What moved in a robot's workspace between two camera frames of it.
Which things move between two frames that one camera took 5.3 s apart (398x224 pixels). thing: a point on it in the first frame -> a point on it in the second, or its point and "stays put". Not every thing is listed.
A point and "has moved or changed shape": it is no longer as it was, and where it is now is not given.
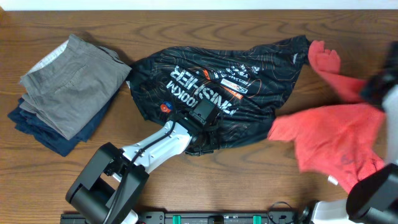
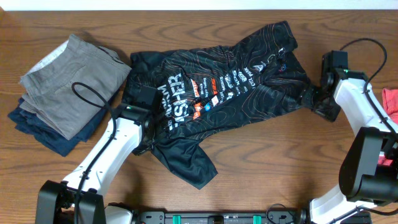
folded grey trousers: x=68 y=87 stays put
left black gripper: x=216 y=136 -> x=142 y=150
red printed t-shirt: x=342 y=141 has moved or changed shape
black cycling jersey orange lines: x=246 y=84 has moved or changed shape
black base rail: x=199 y=218 stays put
